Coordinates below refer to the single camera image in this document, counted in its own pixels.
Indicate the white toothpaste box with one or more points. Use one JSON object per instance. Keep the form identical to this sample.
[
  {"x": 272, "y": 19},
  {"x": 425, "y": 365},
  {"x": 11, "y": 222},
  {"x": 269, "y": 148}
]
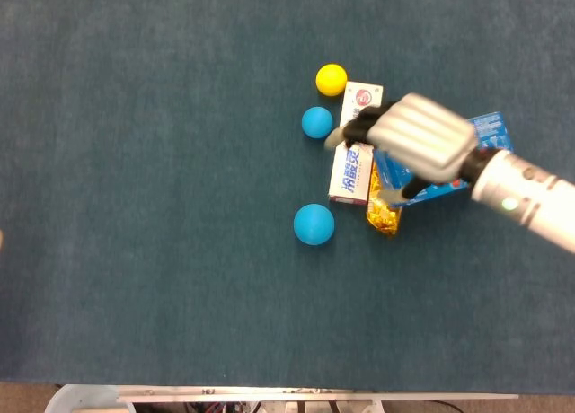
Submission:
[{"x": 352, "y": 179}]

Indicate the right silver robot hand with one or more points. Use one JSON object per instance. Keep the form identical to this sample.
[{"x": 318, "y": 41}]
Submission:
[{"x": 427, "y": 134}]

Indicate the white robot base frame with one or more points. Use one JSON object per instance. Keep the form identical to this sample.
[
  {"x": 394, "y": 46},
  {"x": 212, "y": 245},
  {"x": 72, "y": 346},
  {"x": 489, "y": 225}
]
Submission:
[{"x": 269, "y": 393}]

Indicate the gold foil snack packet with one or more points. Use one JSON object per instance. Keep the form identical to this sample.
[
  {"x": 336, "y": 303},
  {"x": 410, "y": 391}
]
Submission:
[{"x": 382, "y": 217}]

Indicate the small blue foam ball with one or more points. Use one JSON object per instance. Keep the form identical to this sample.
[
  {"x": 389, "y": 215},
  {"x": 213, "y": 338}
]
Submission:
[{"x": 317, "y": 122}]

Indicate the teal carpet table cover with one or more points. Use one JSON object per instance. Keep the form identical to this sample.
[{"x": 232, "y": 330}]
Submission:
[{"x": 135, "y": 274}]

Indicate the yellow foam ball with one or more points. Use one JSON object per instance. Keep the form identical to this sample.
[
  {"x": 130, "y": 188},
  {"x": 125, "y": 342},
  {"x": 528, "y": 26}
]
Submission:
[{"x": 331, "y": 79}]

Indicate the large blue foam ball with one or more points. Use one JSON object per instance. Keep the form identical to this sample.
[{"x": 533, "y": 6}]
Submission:
[{"x": 314, "y": 224}]

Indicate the blue Oreo cookie box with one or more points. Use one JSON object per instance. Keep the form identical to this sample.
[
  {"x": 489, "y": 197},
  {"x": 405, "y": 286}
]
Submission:
[{"x": 492, "y": 132}]

